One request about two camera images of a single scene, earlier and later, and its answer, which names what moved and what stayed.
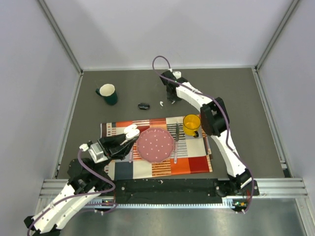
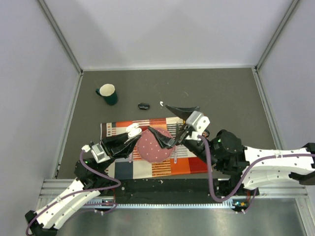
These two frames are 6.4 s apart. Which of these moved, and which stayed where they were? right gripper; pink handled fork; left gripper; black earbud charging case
Moved: right gripper
Stayed: black earbud charging case; left gripper; pink handled fork
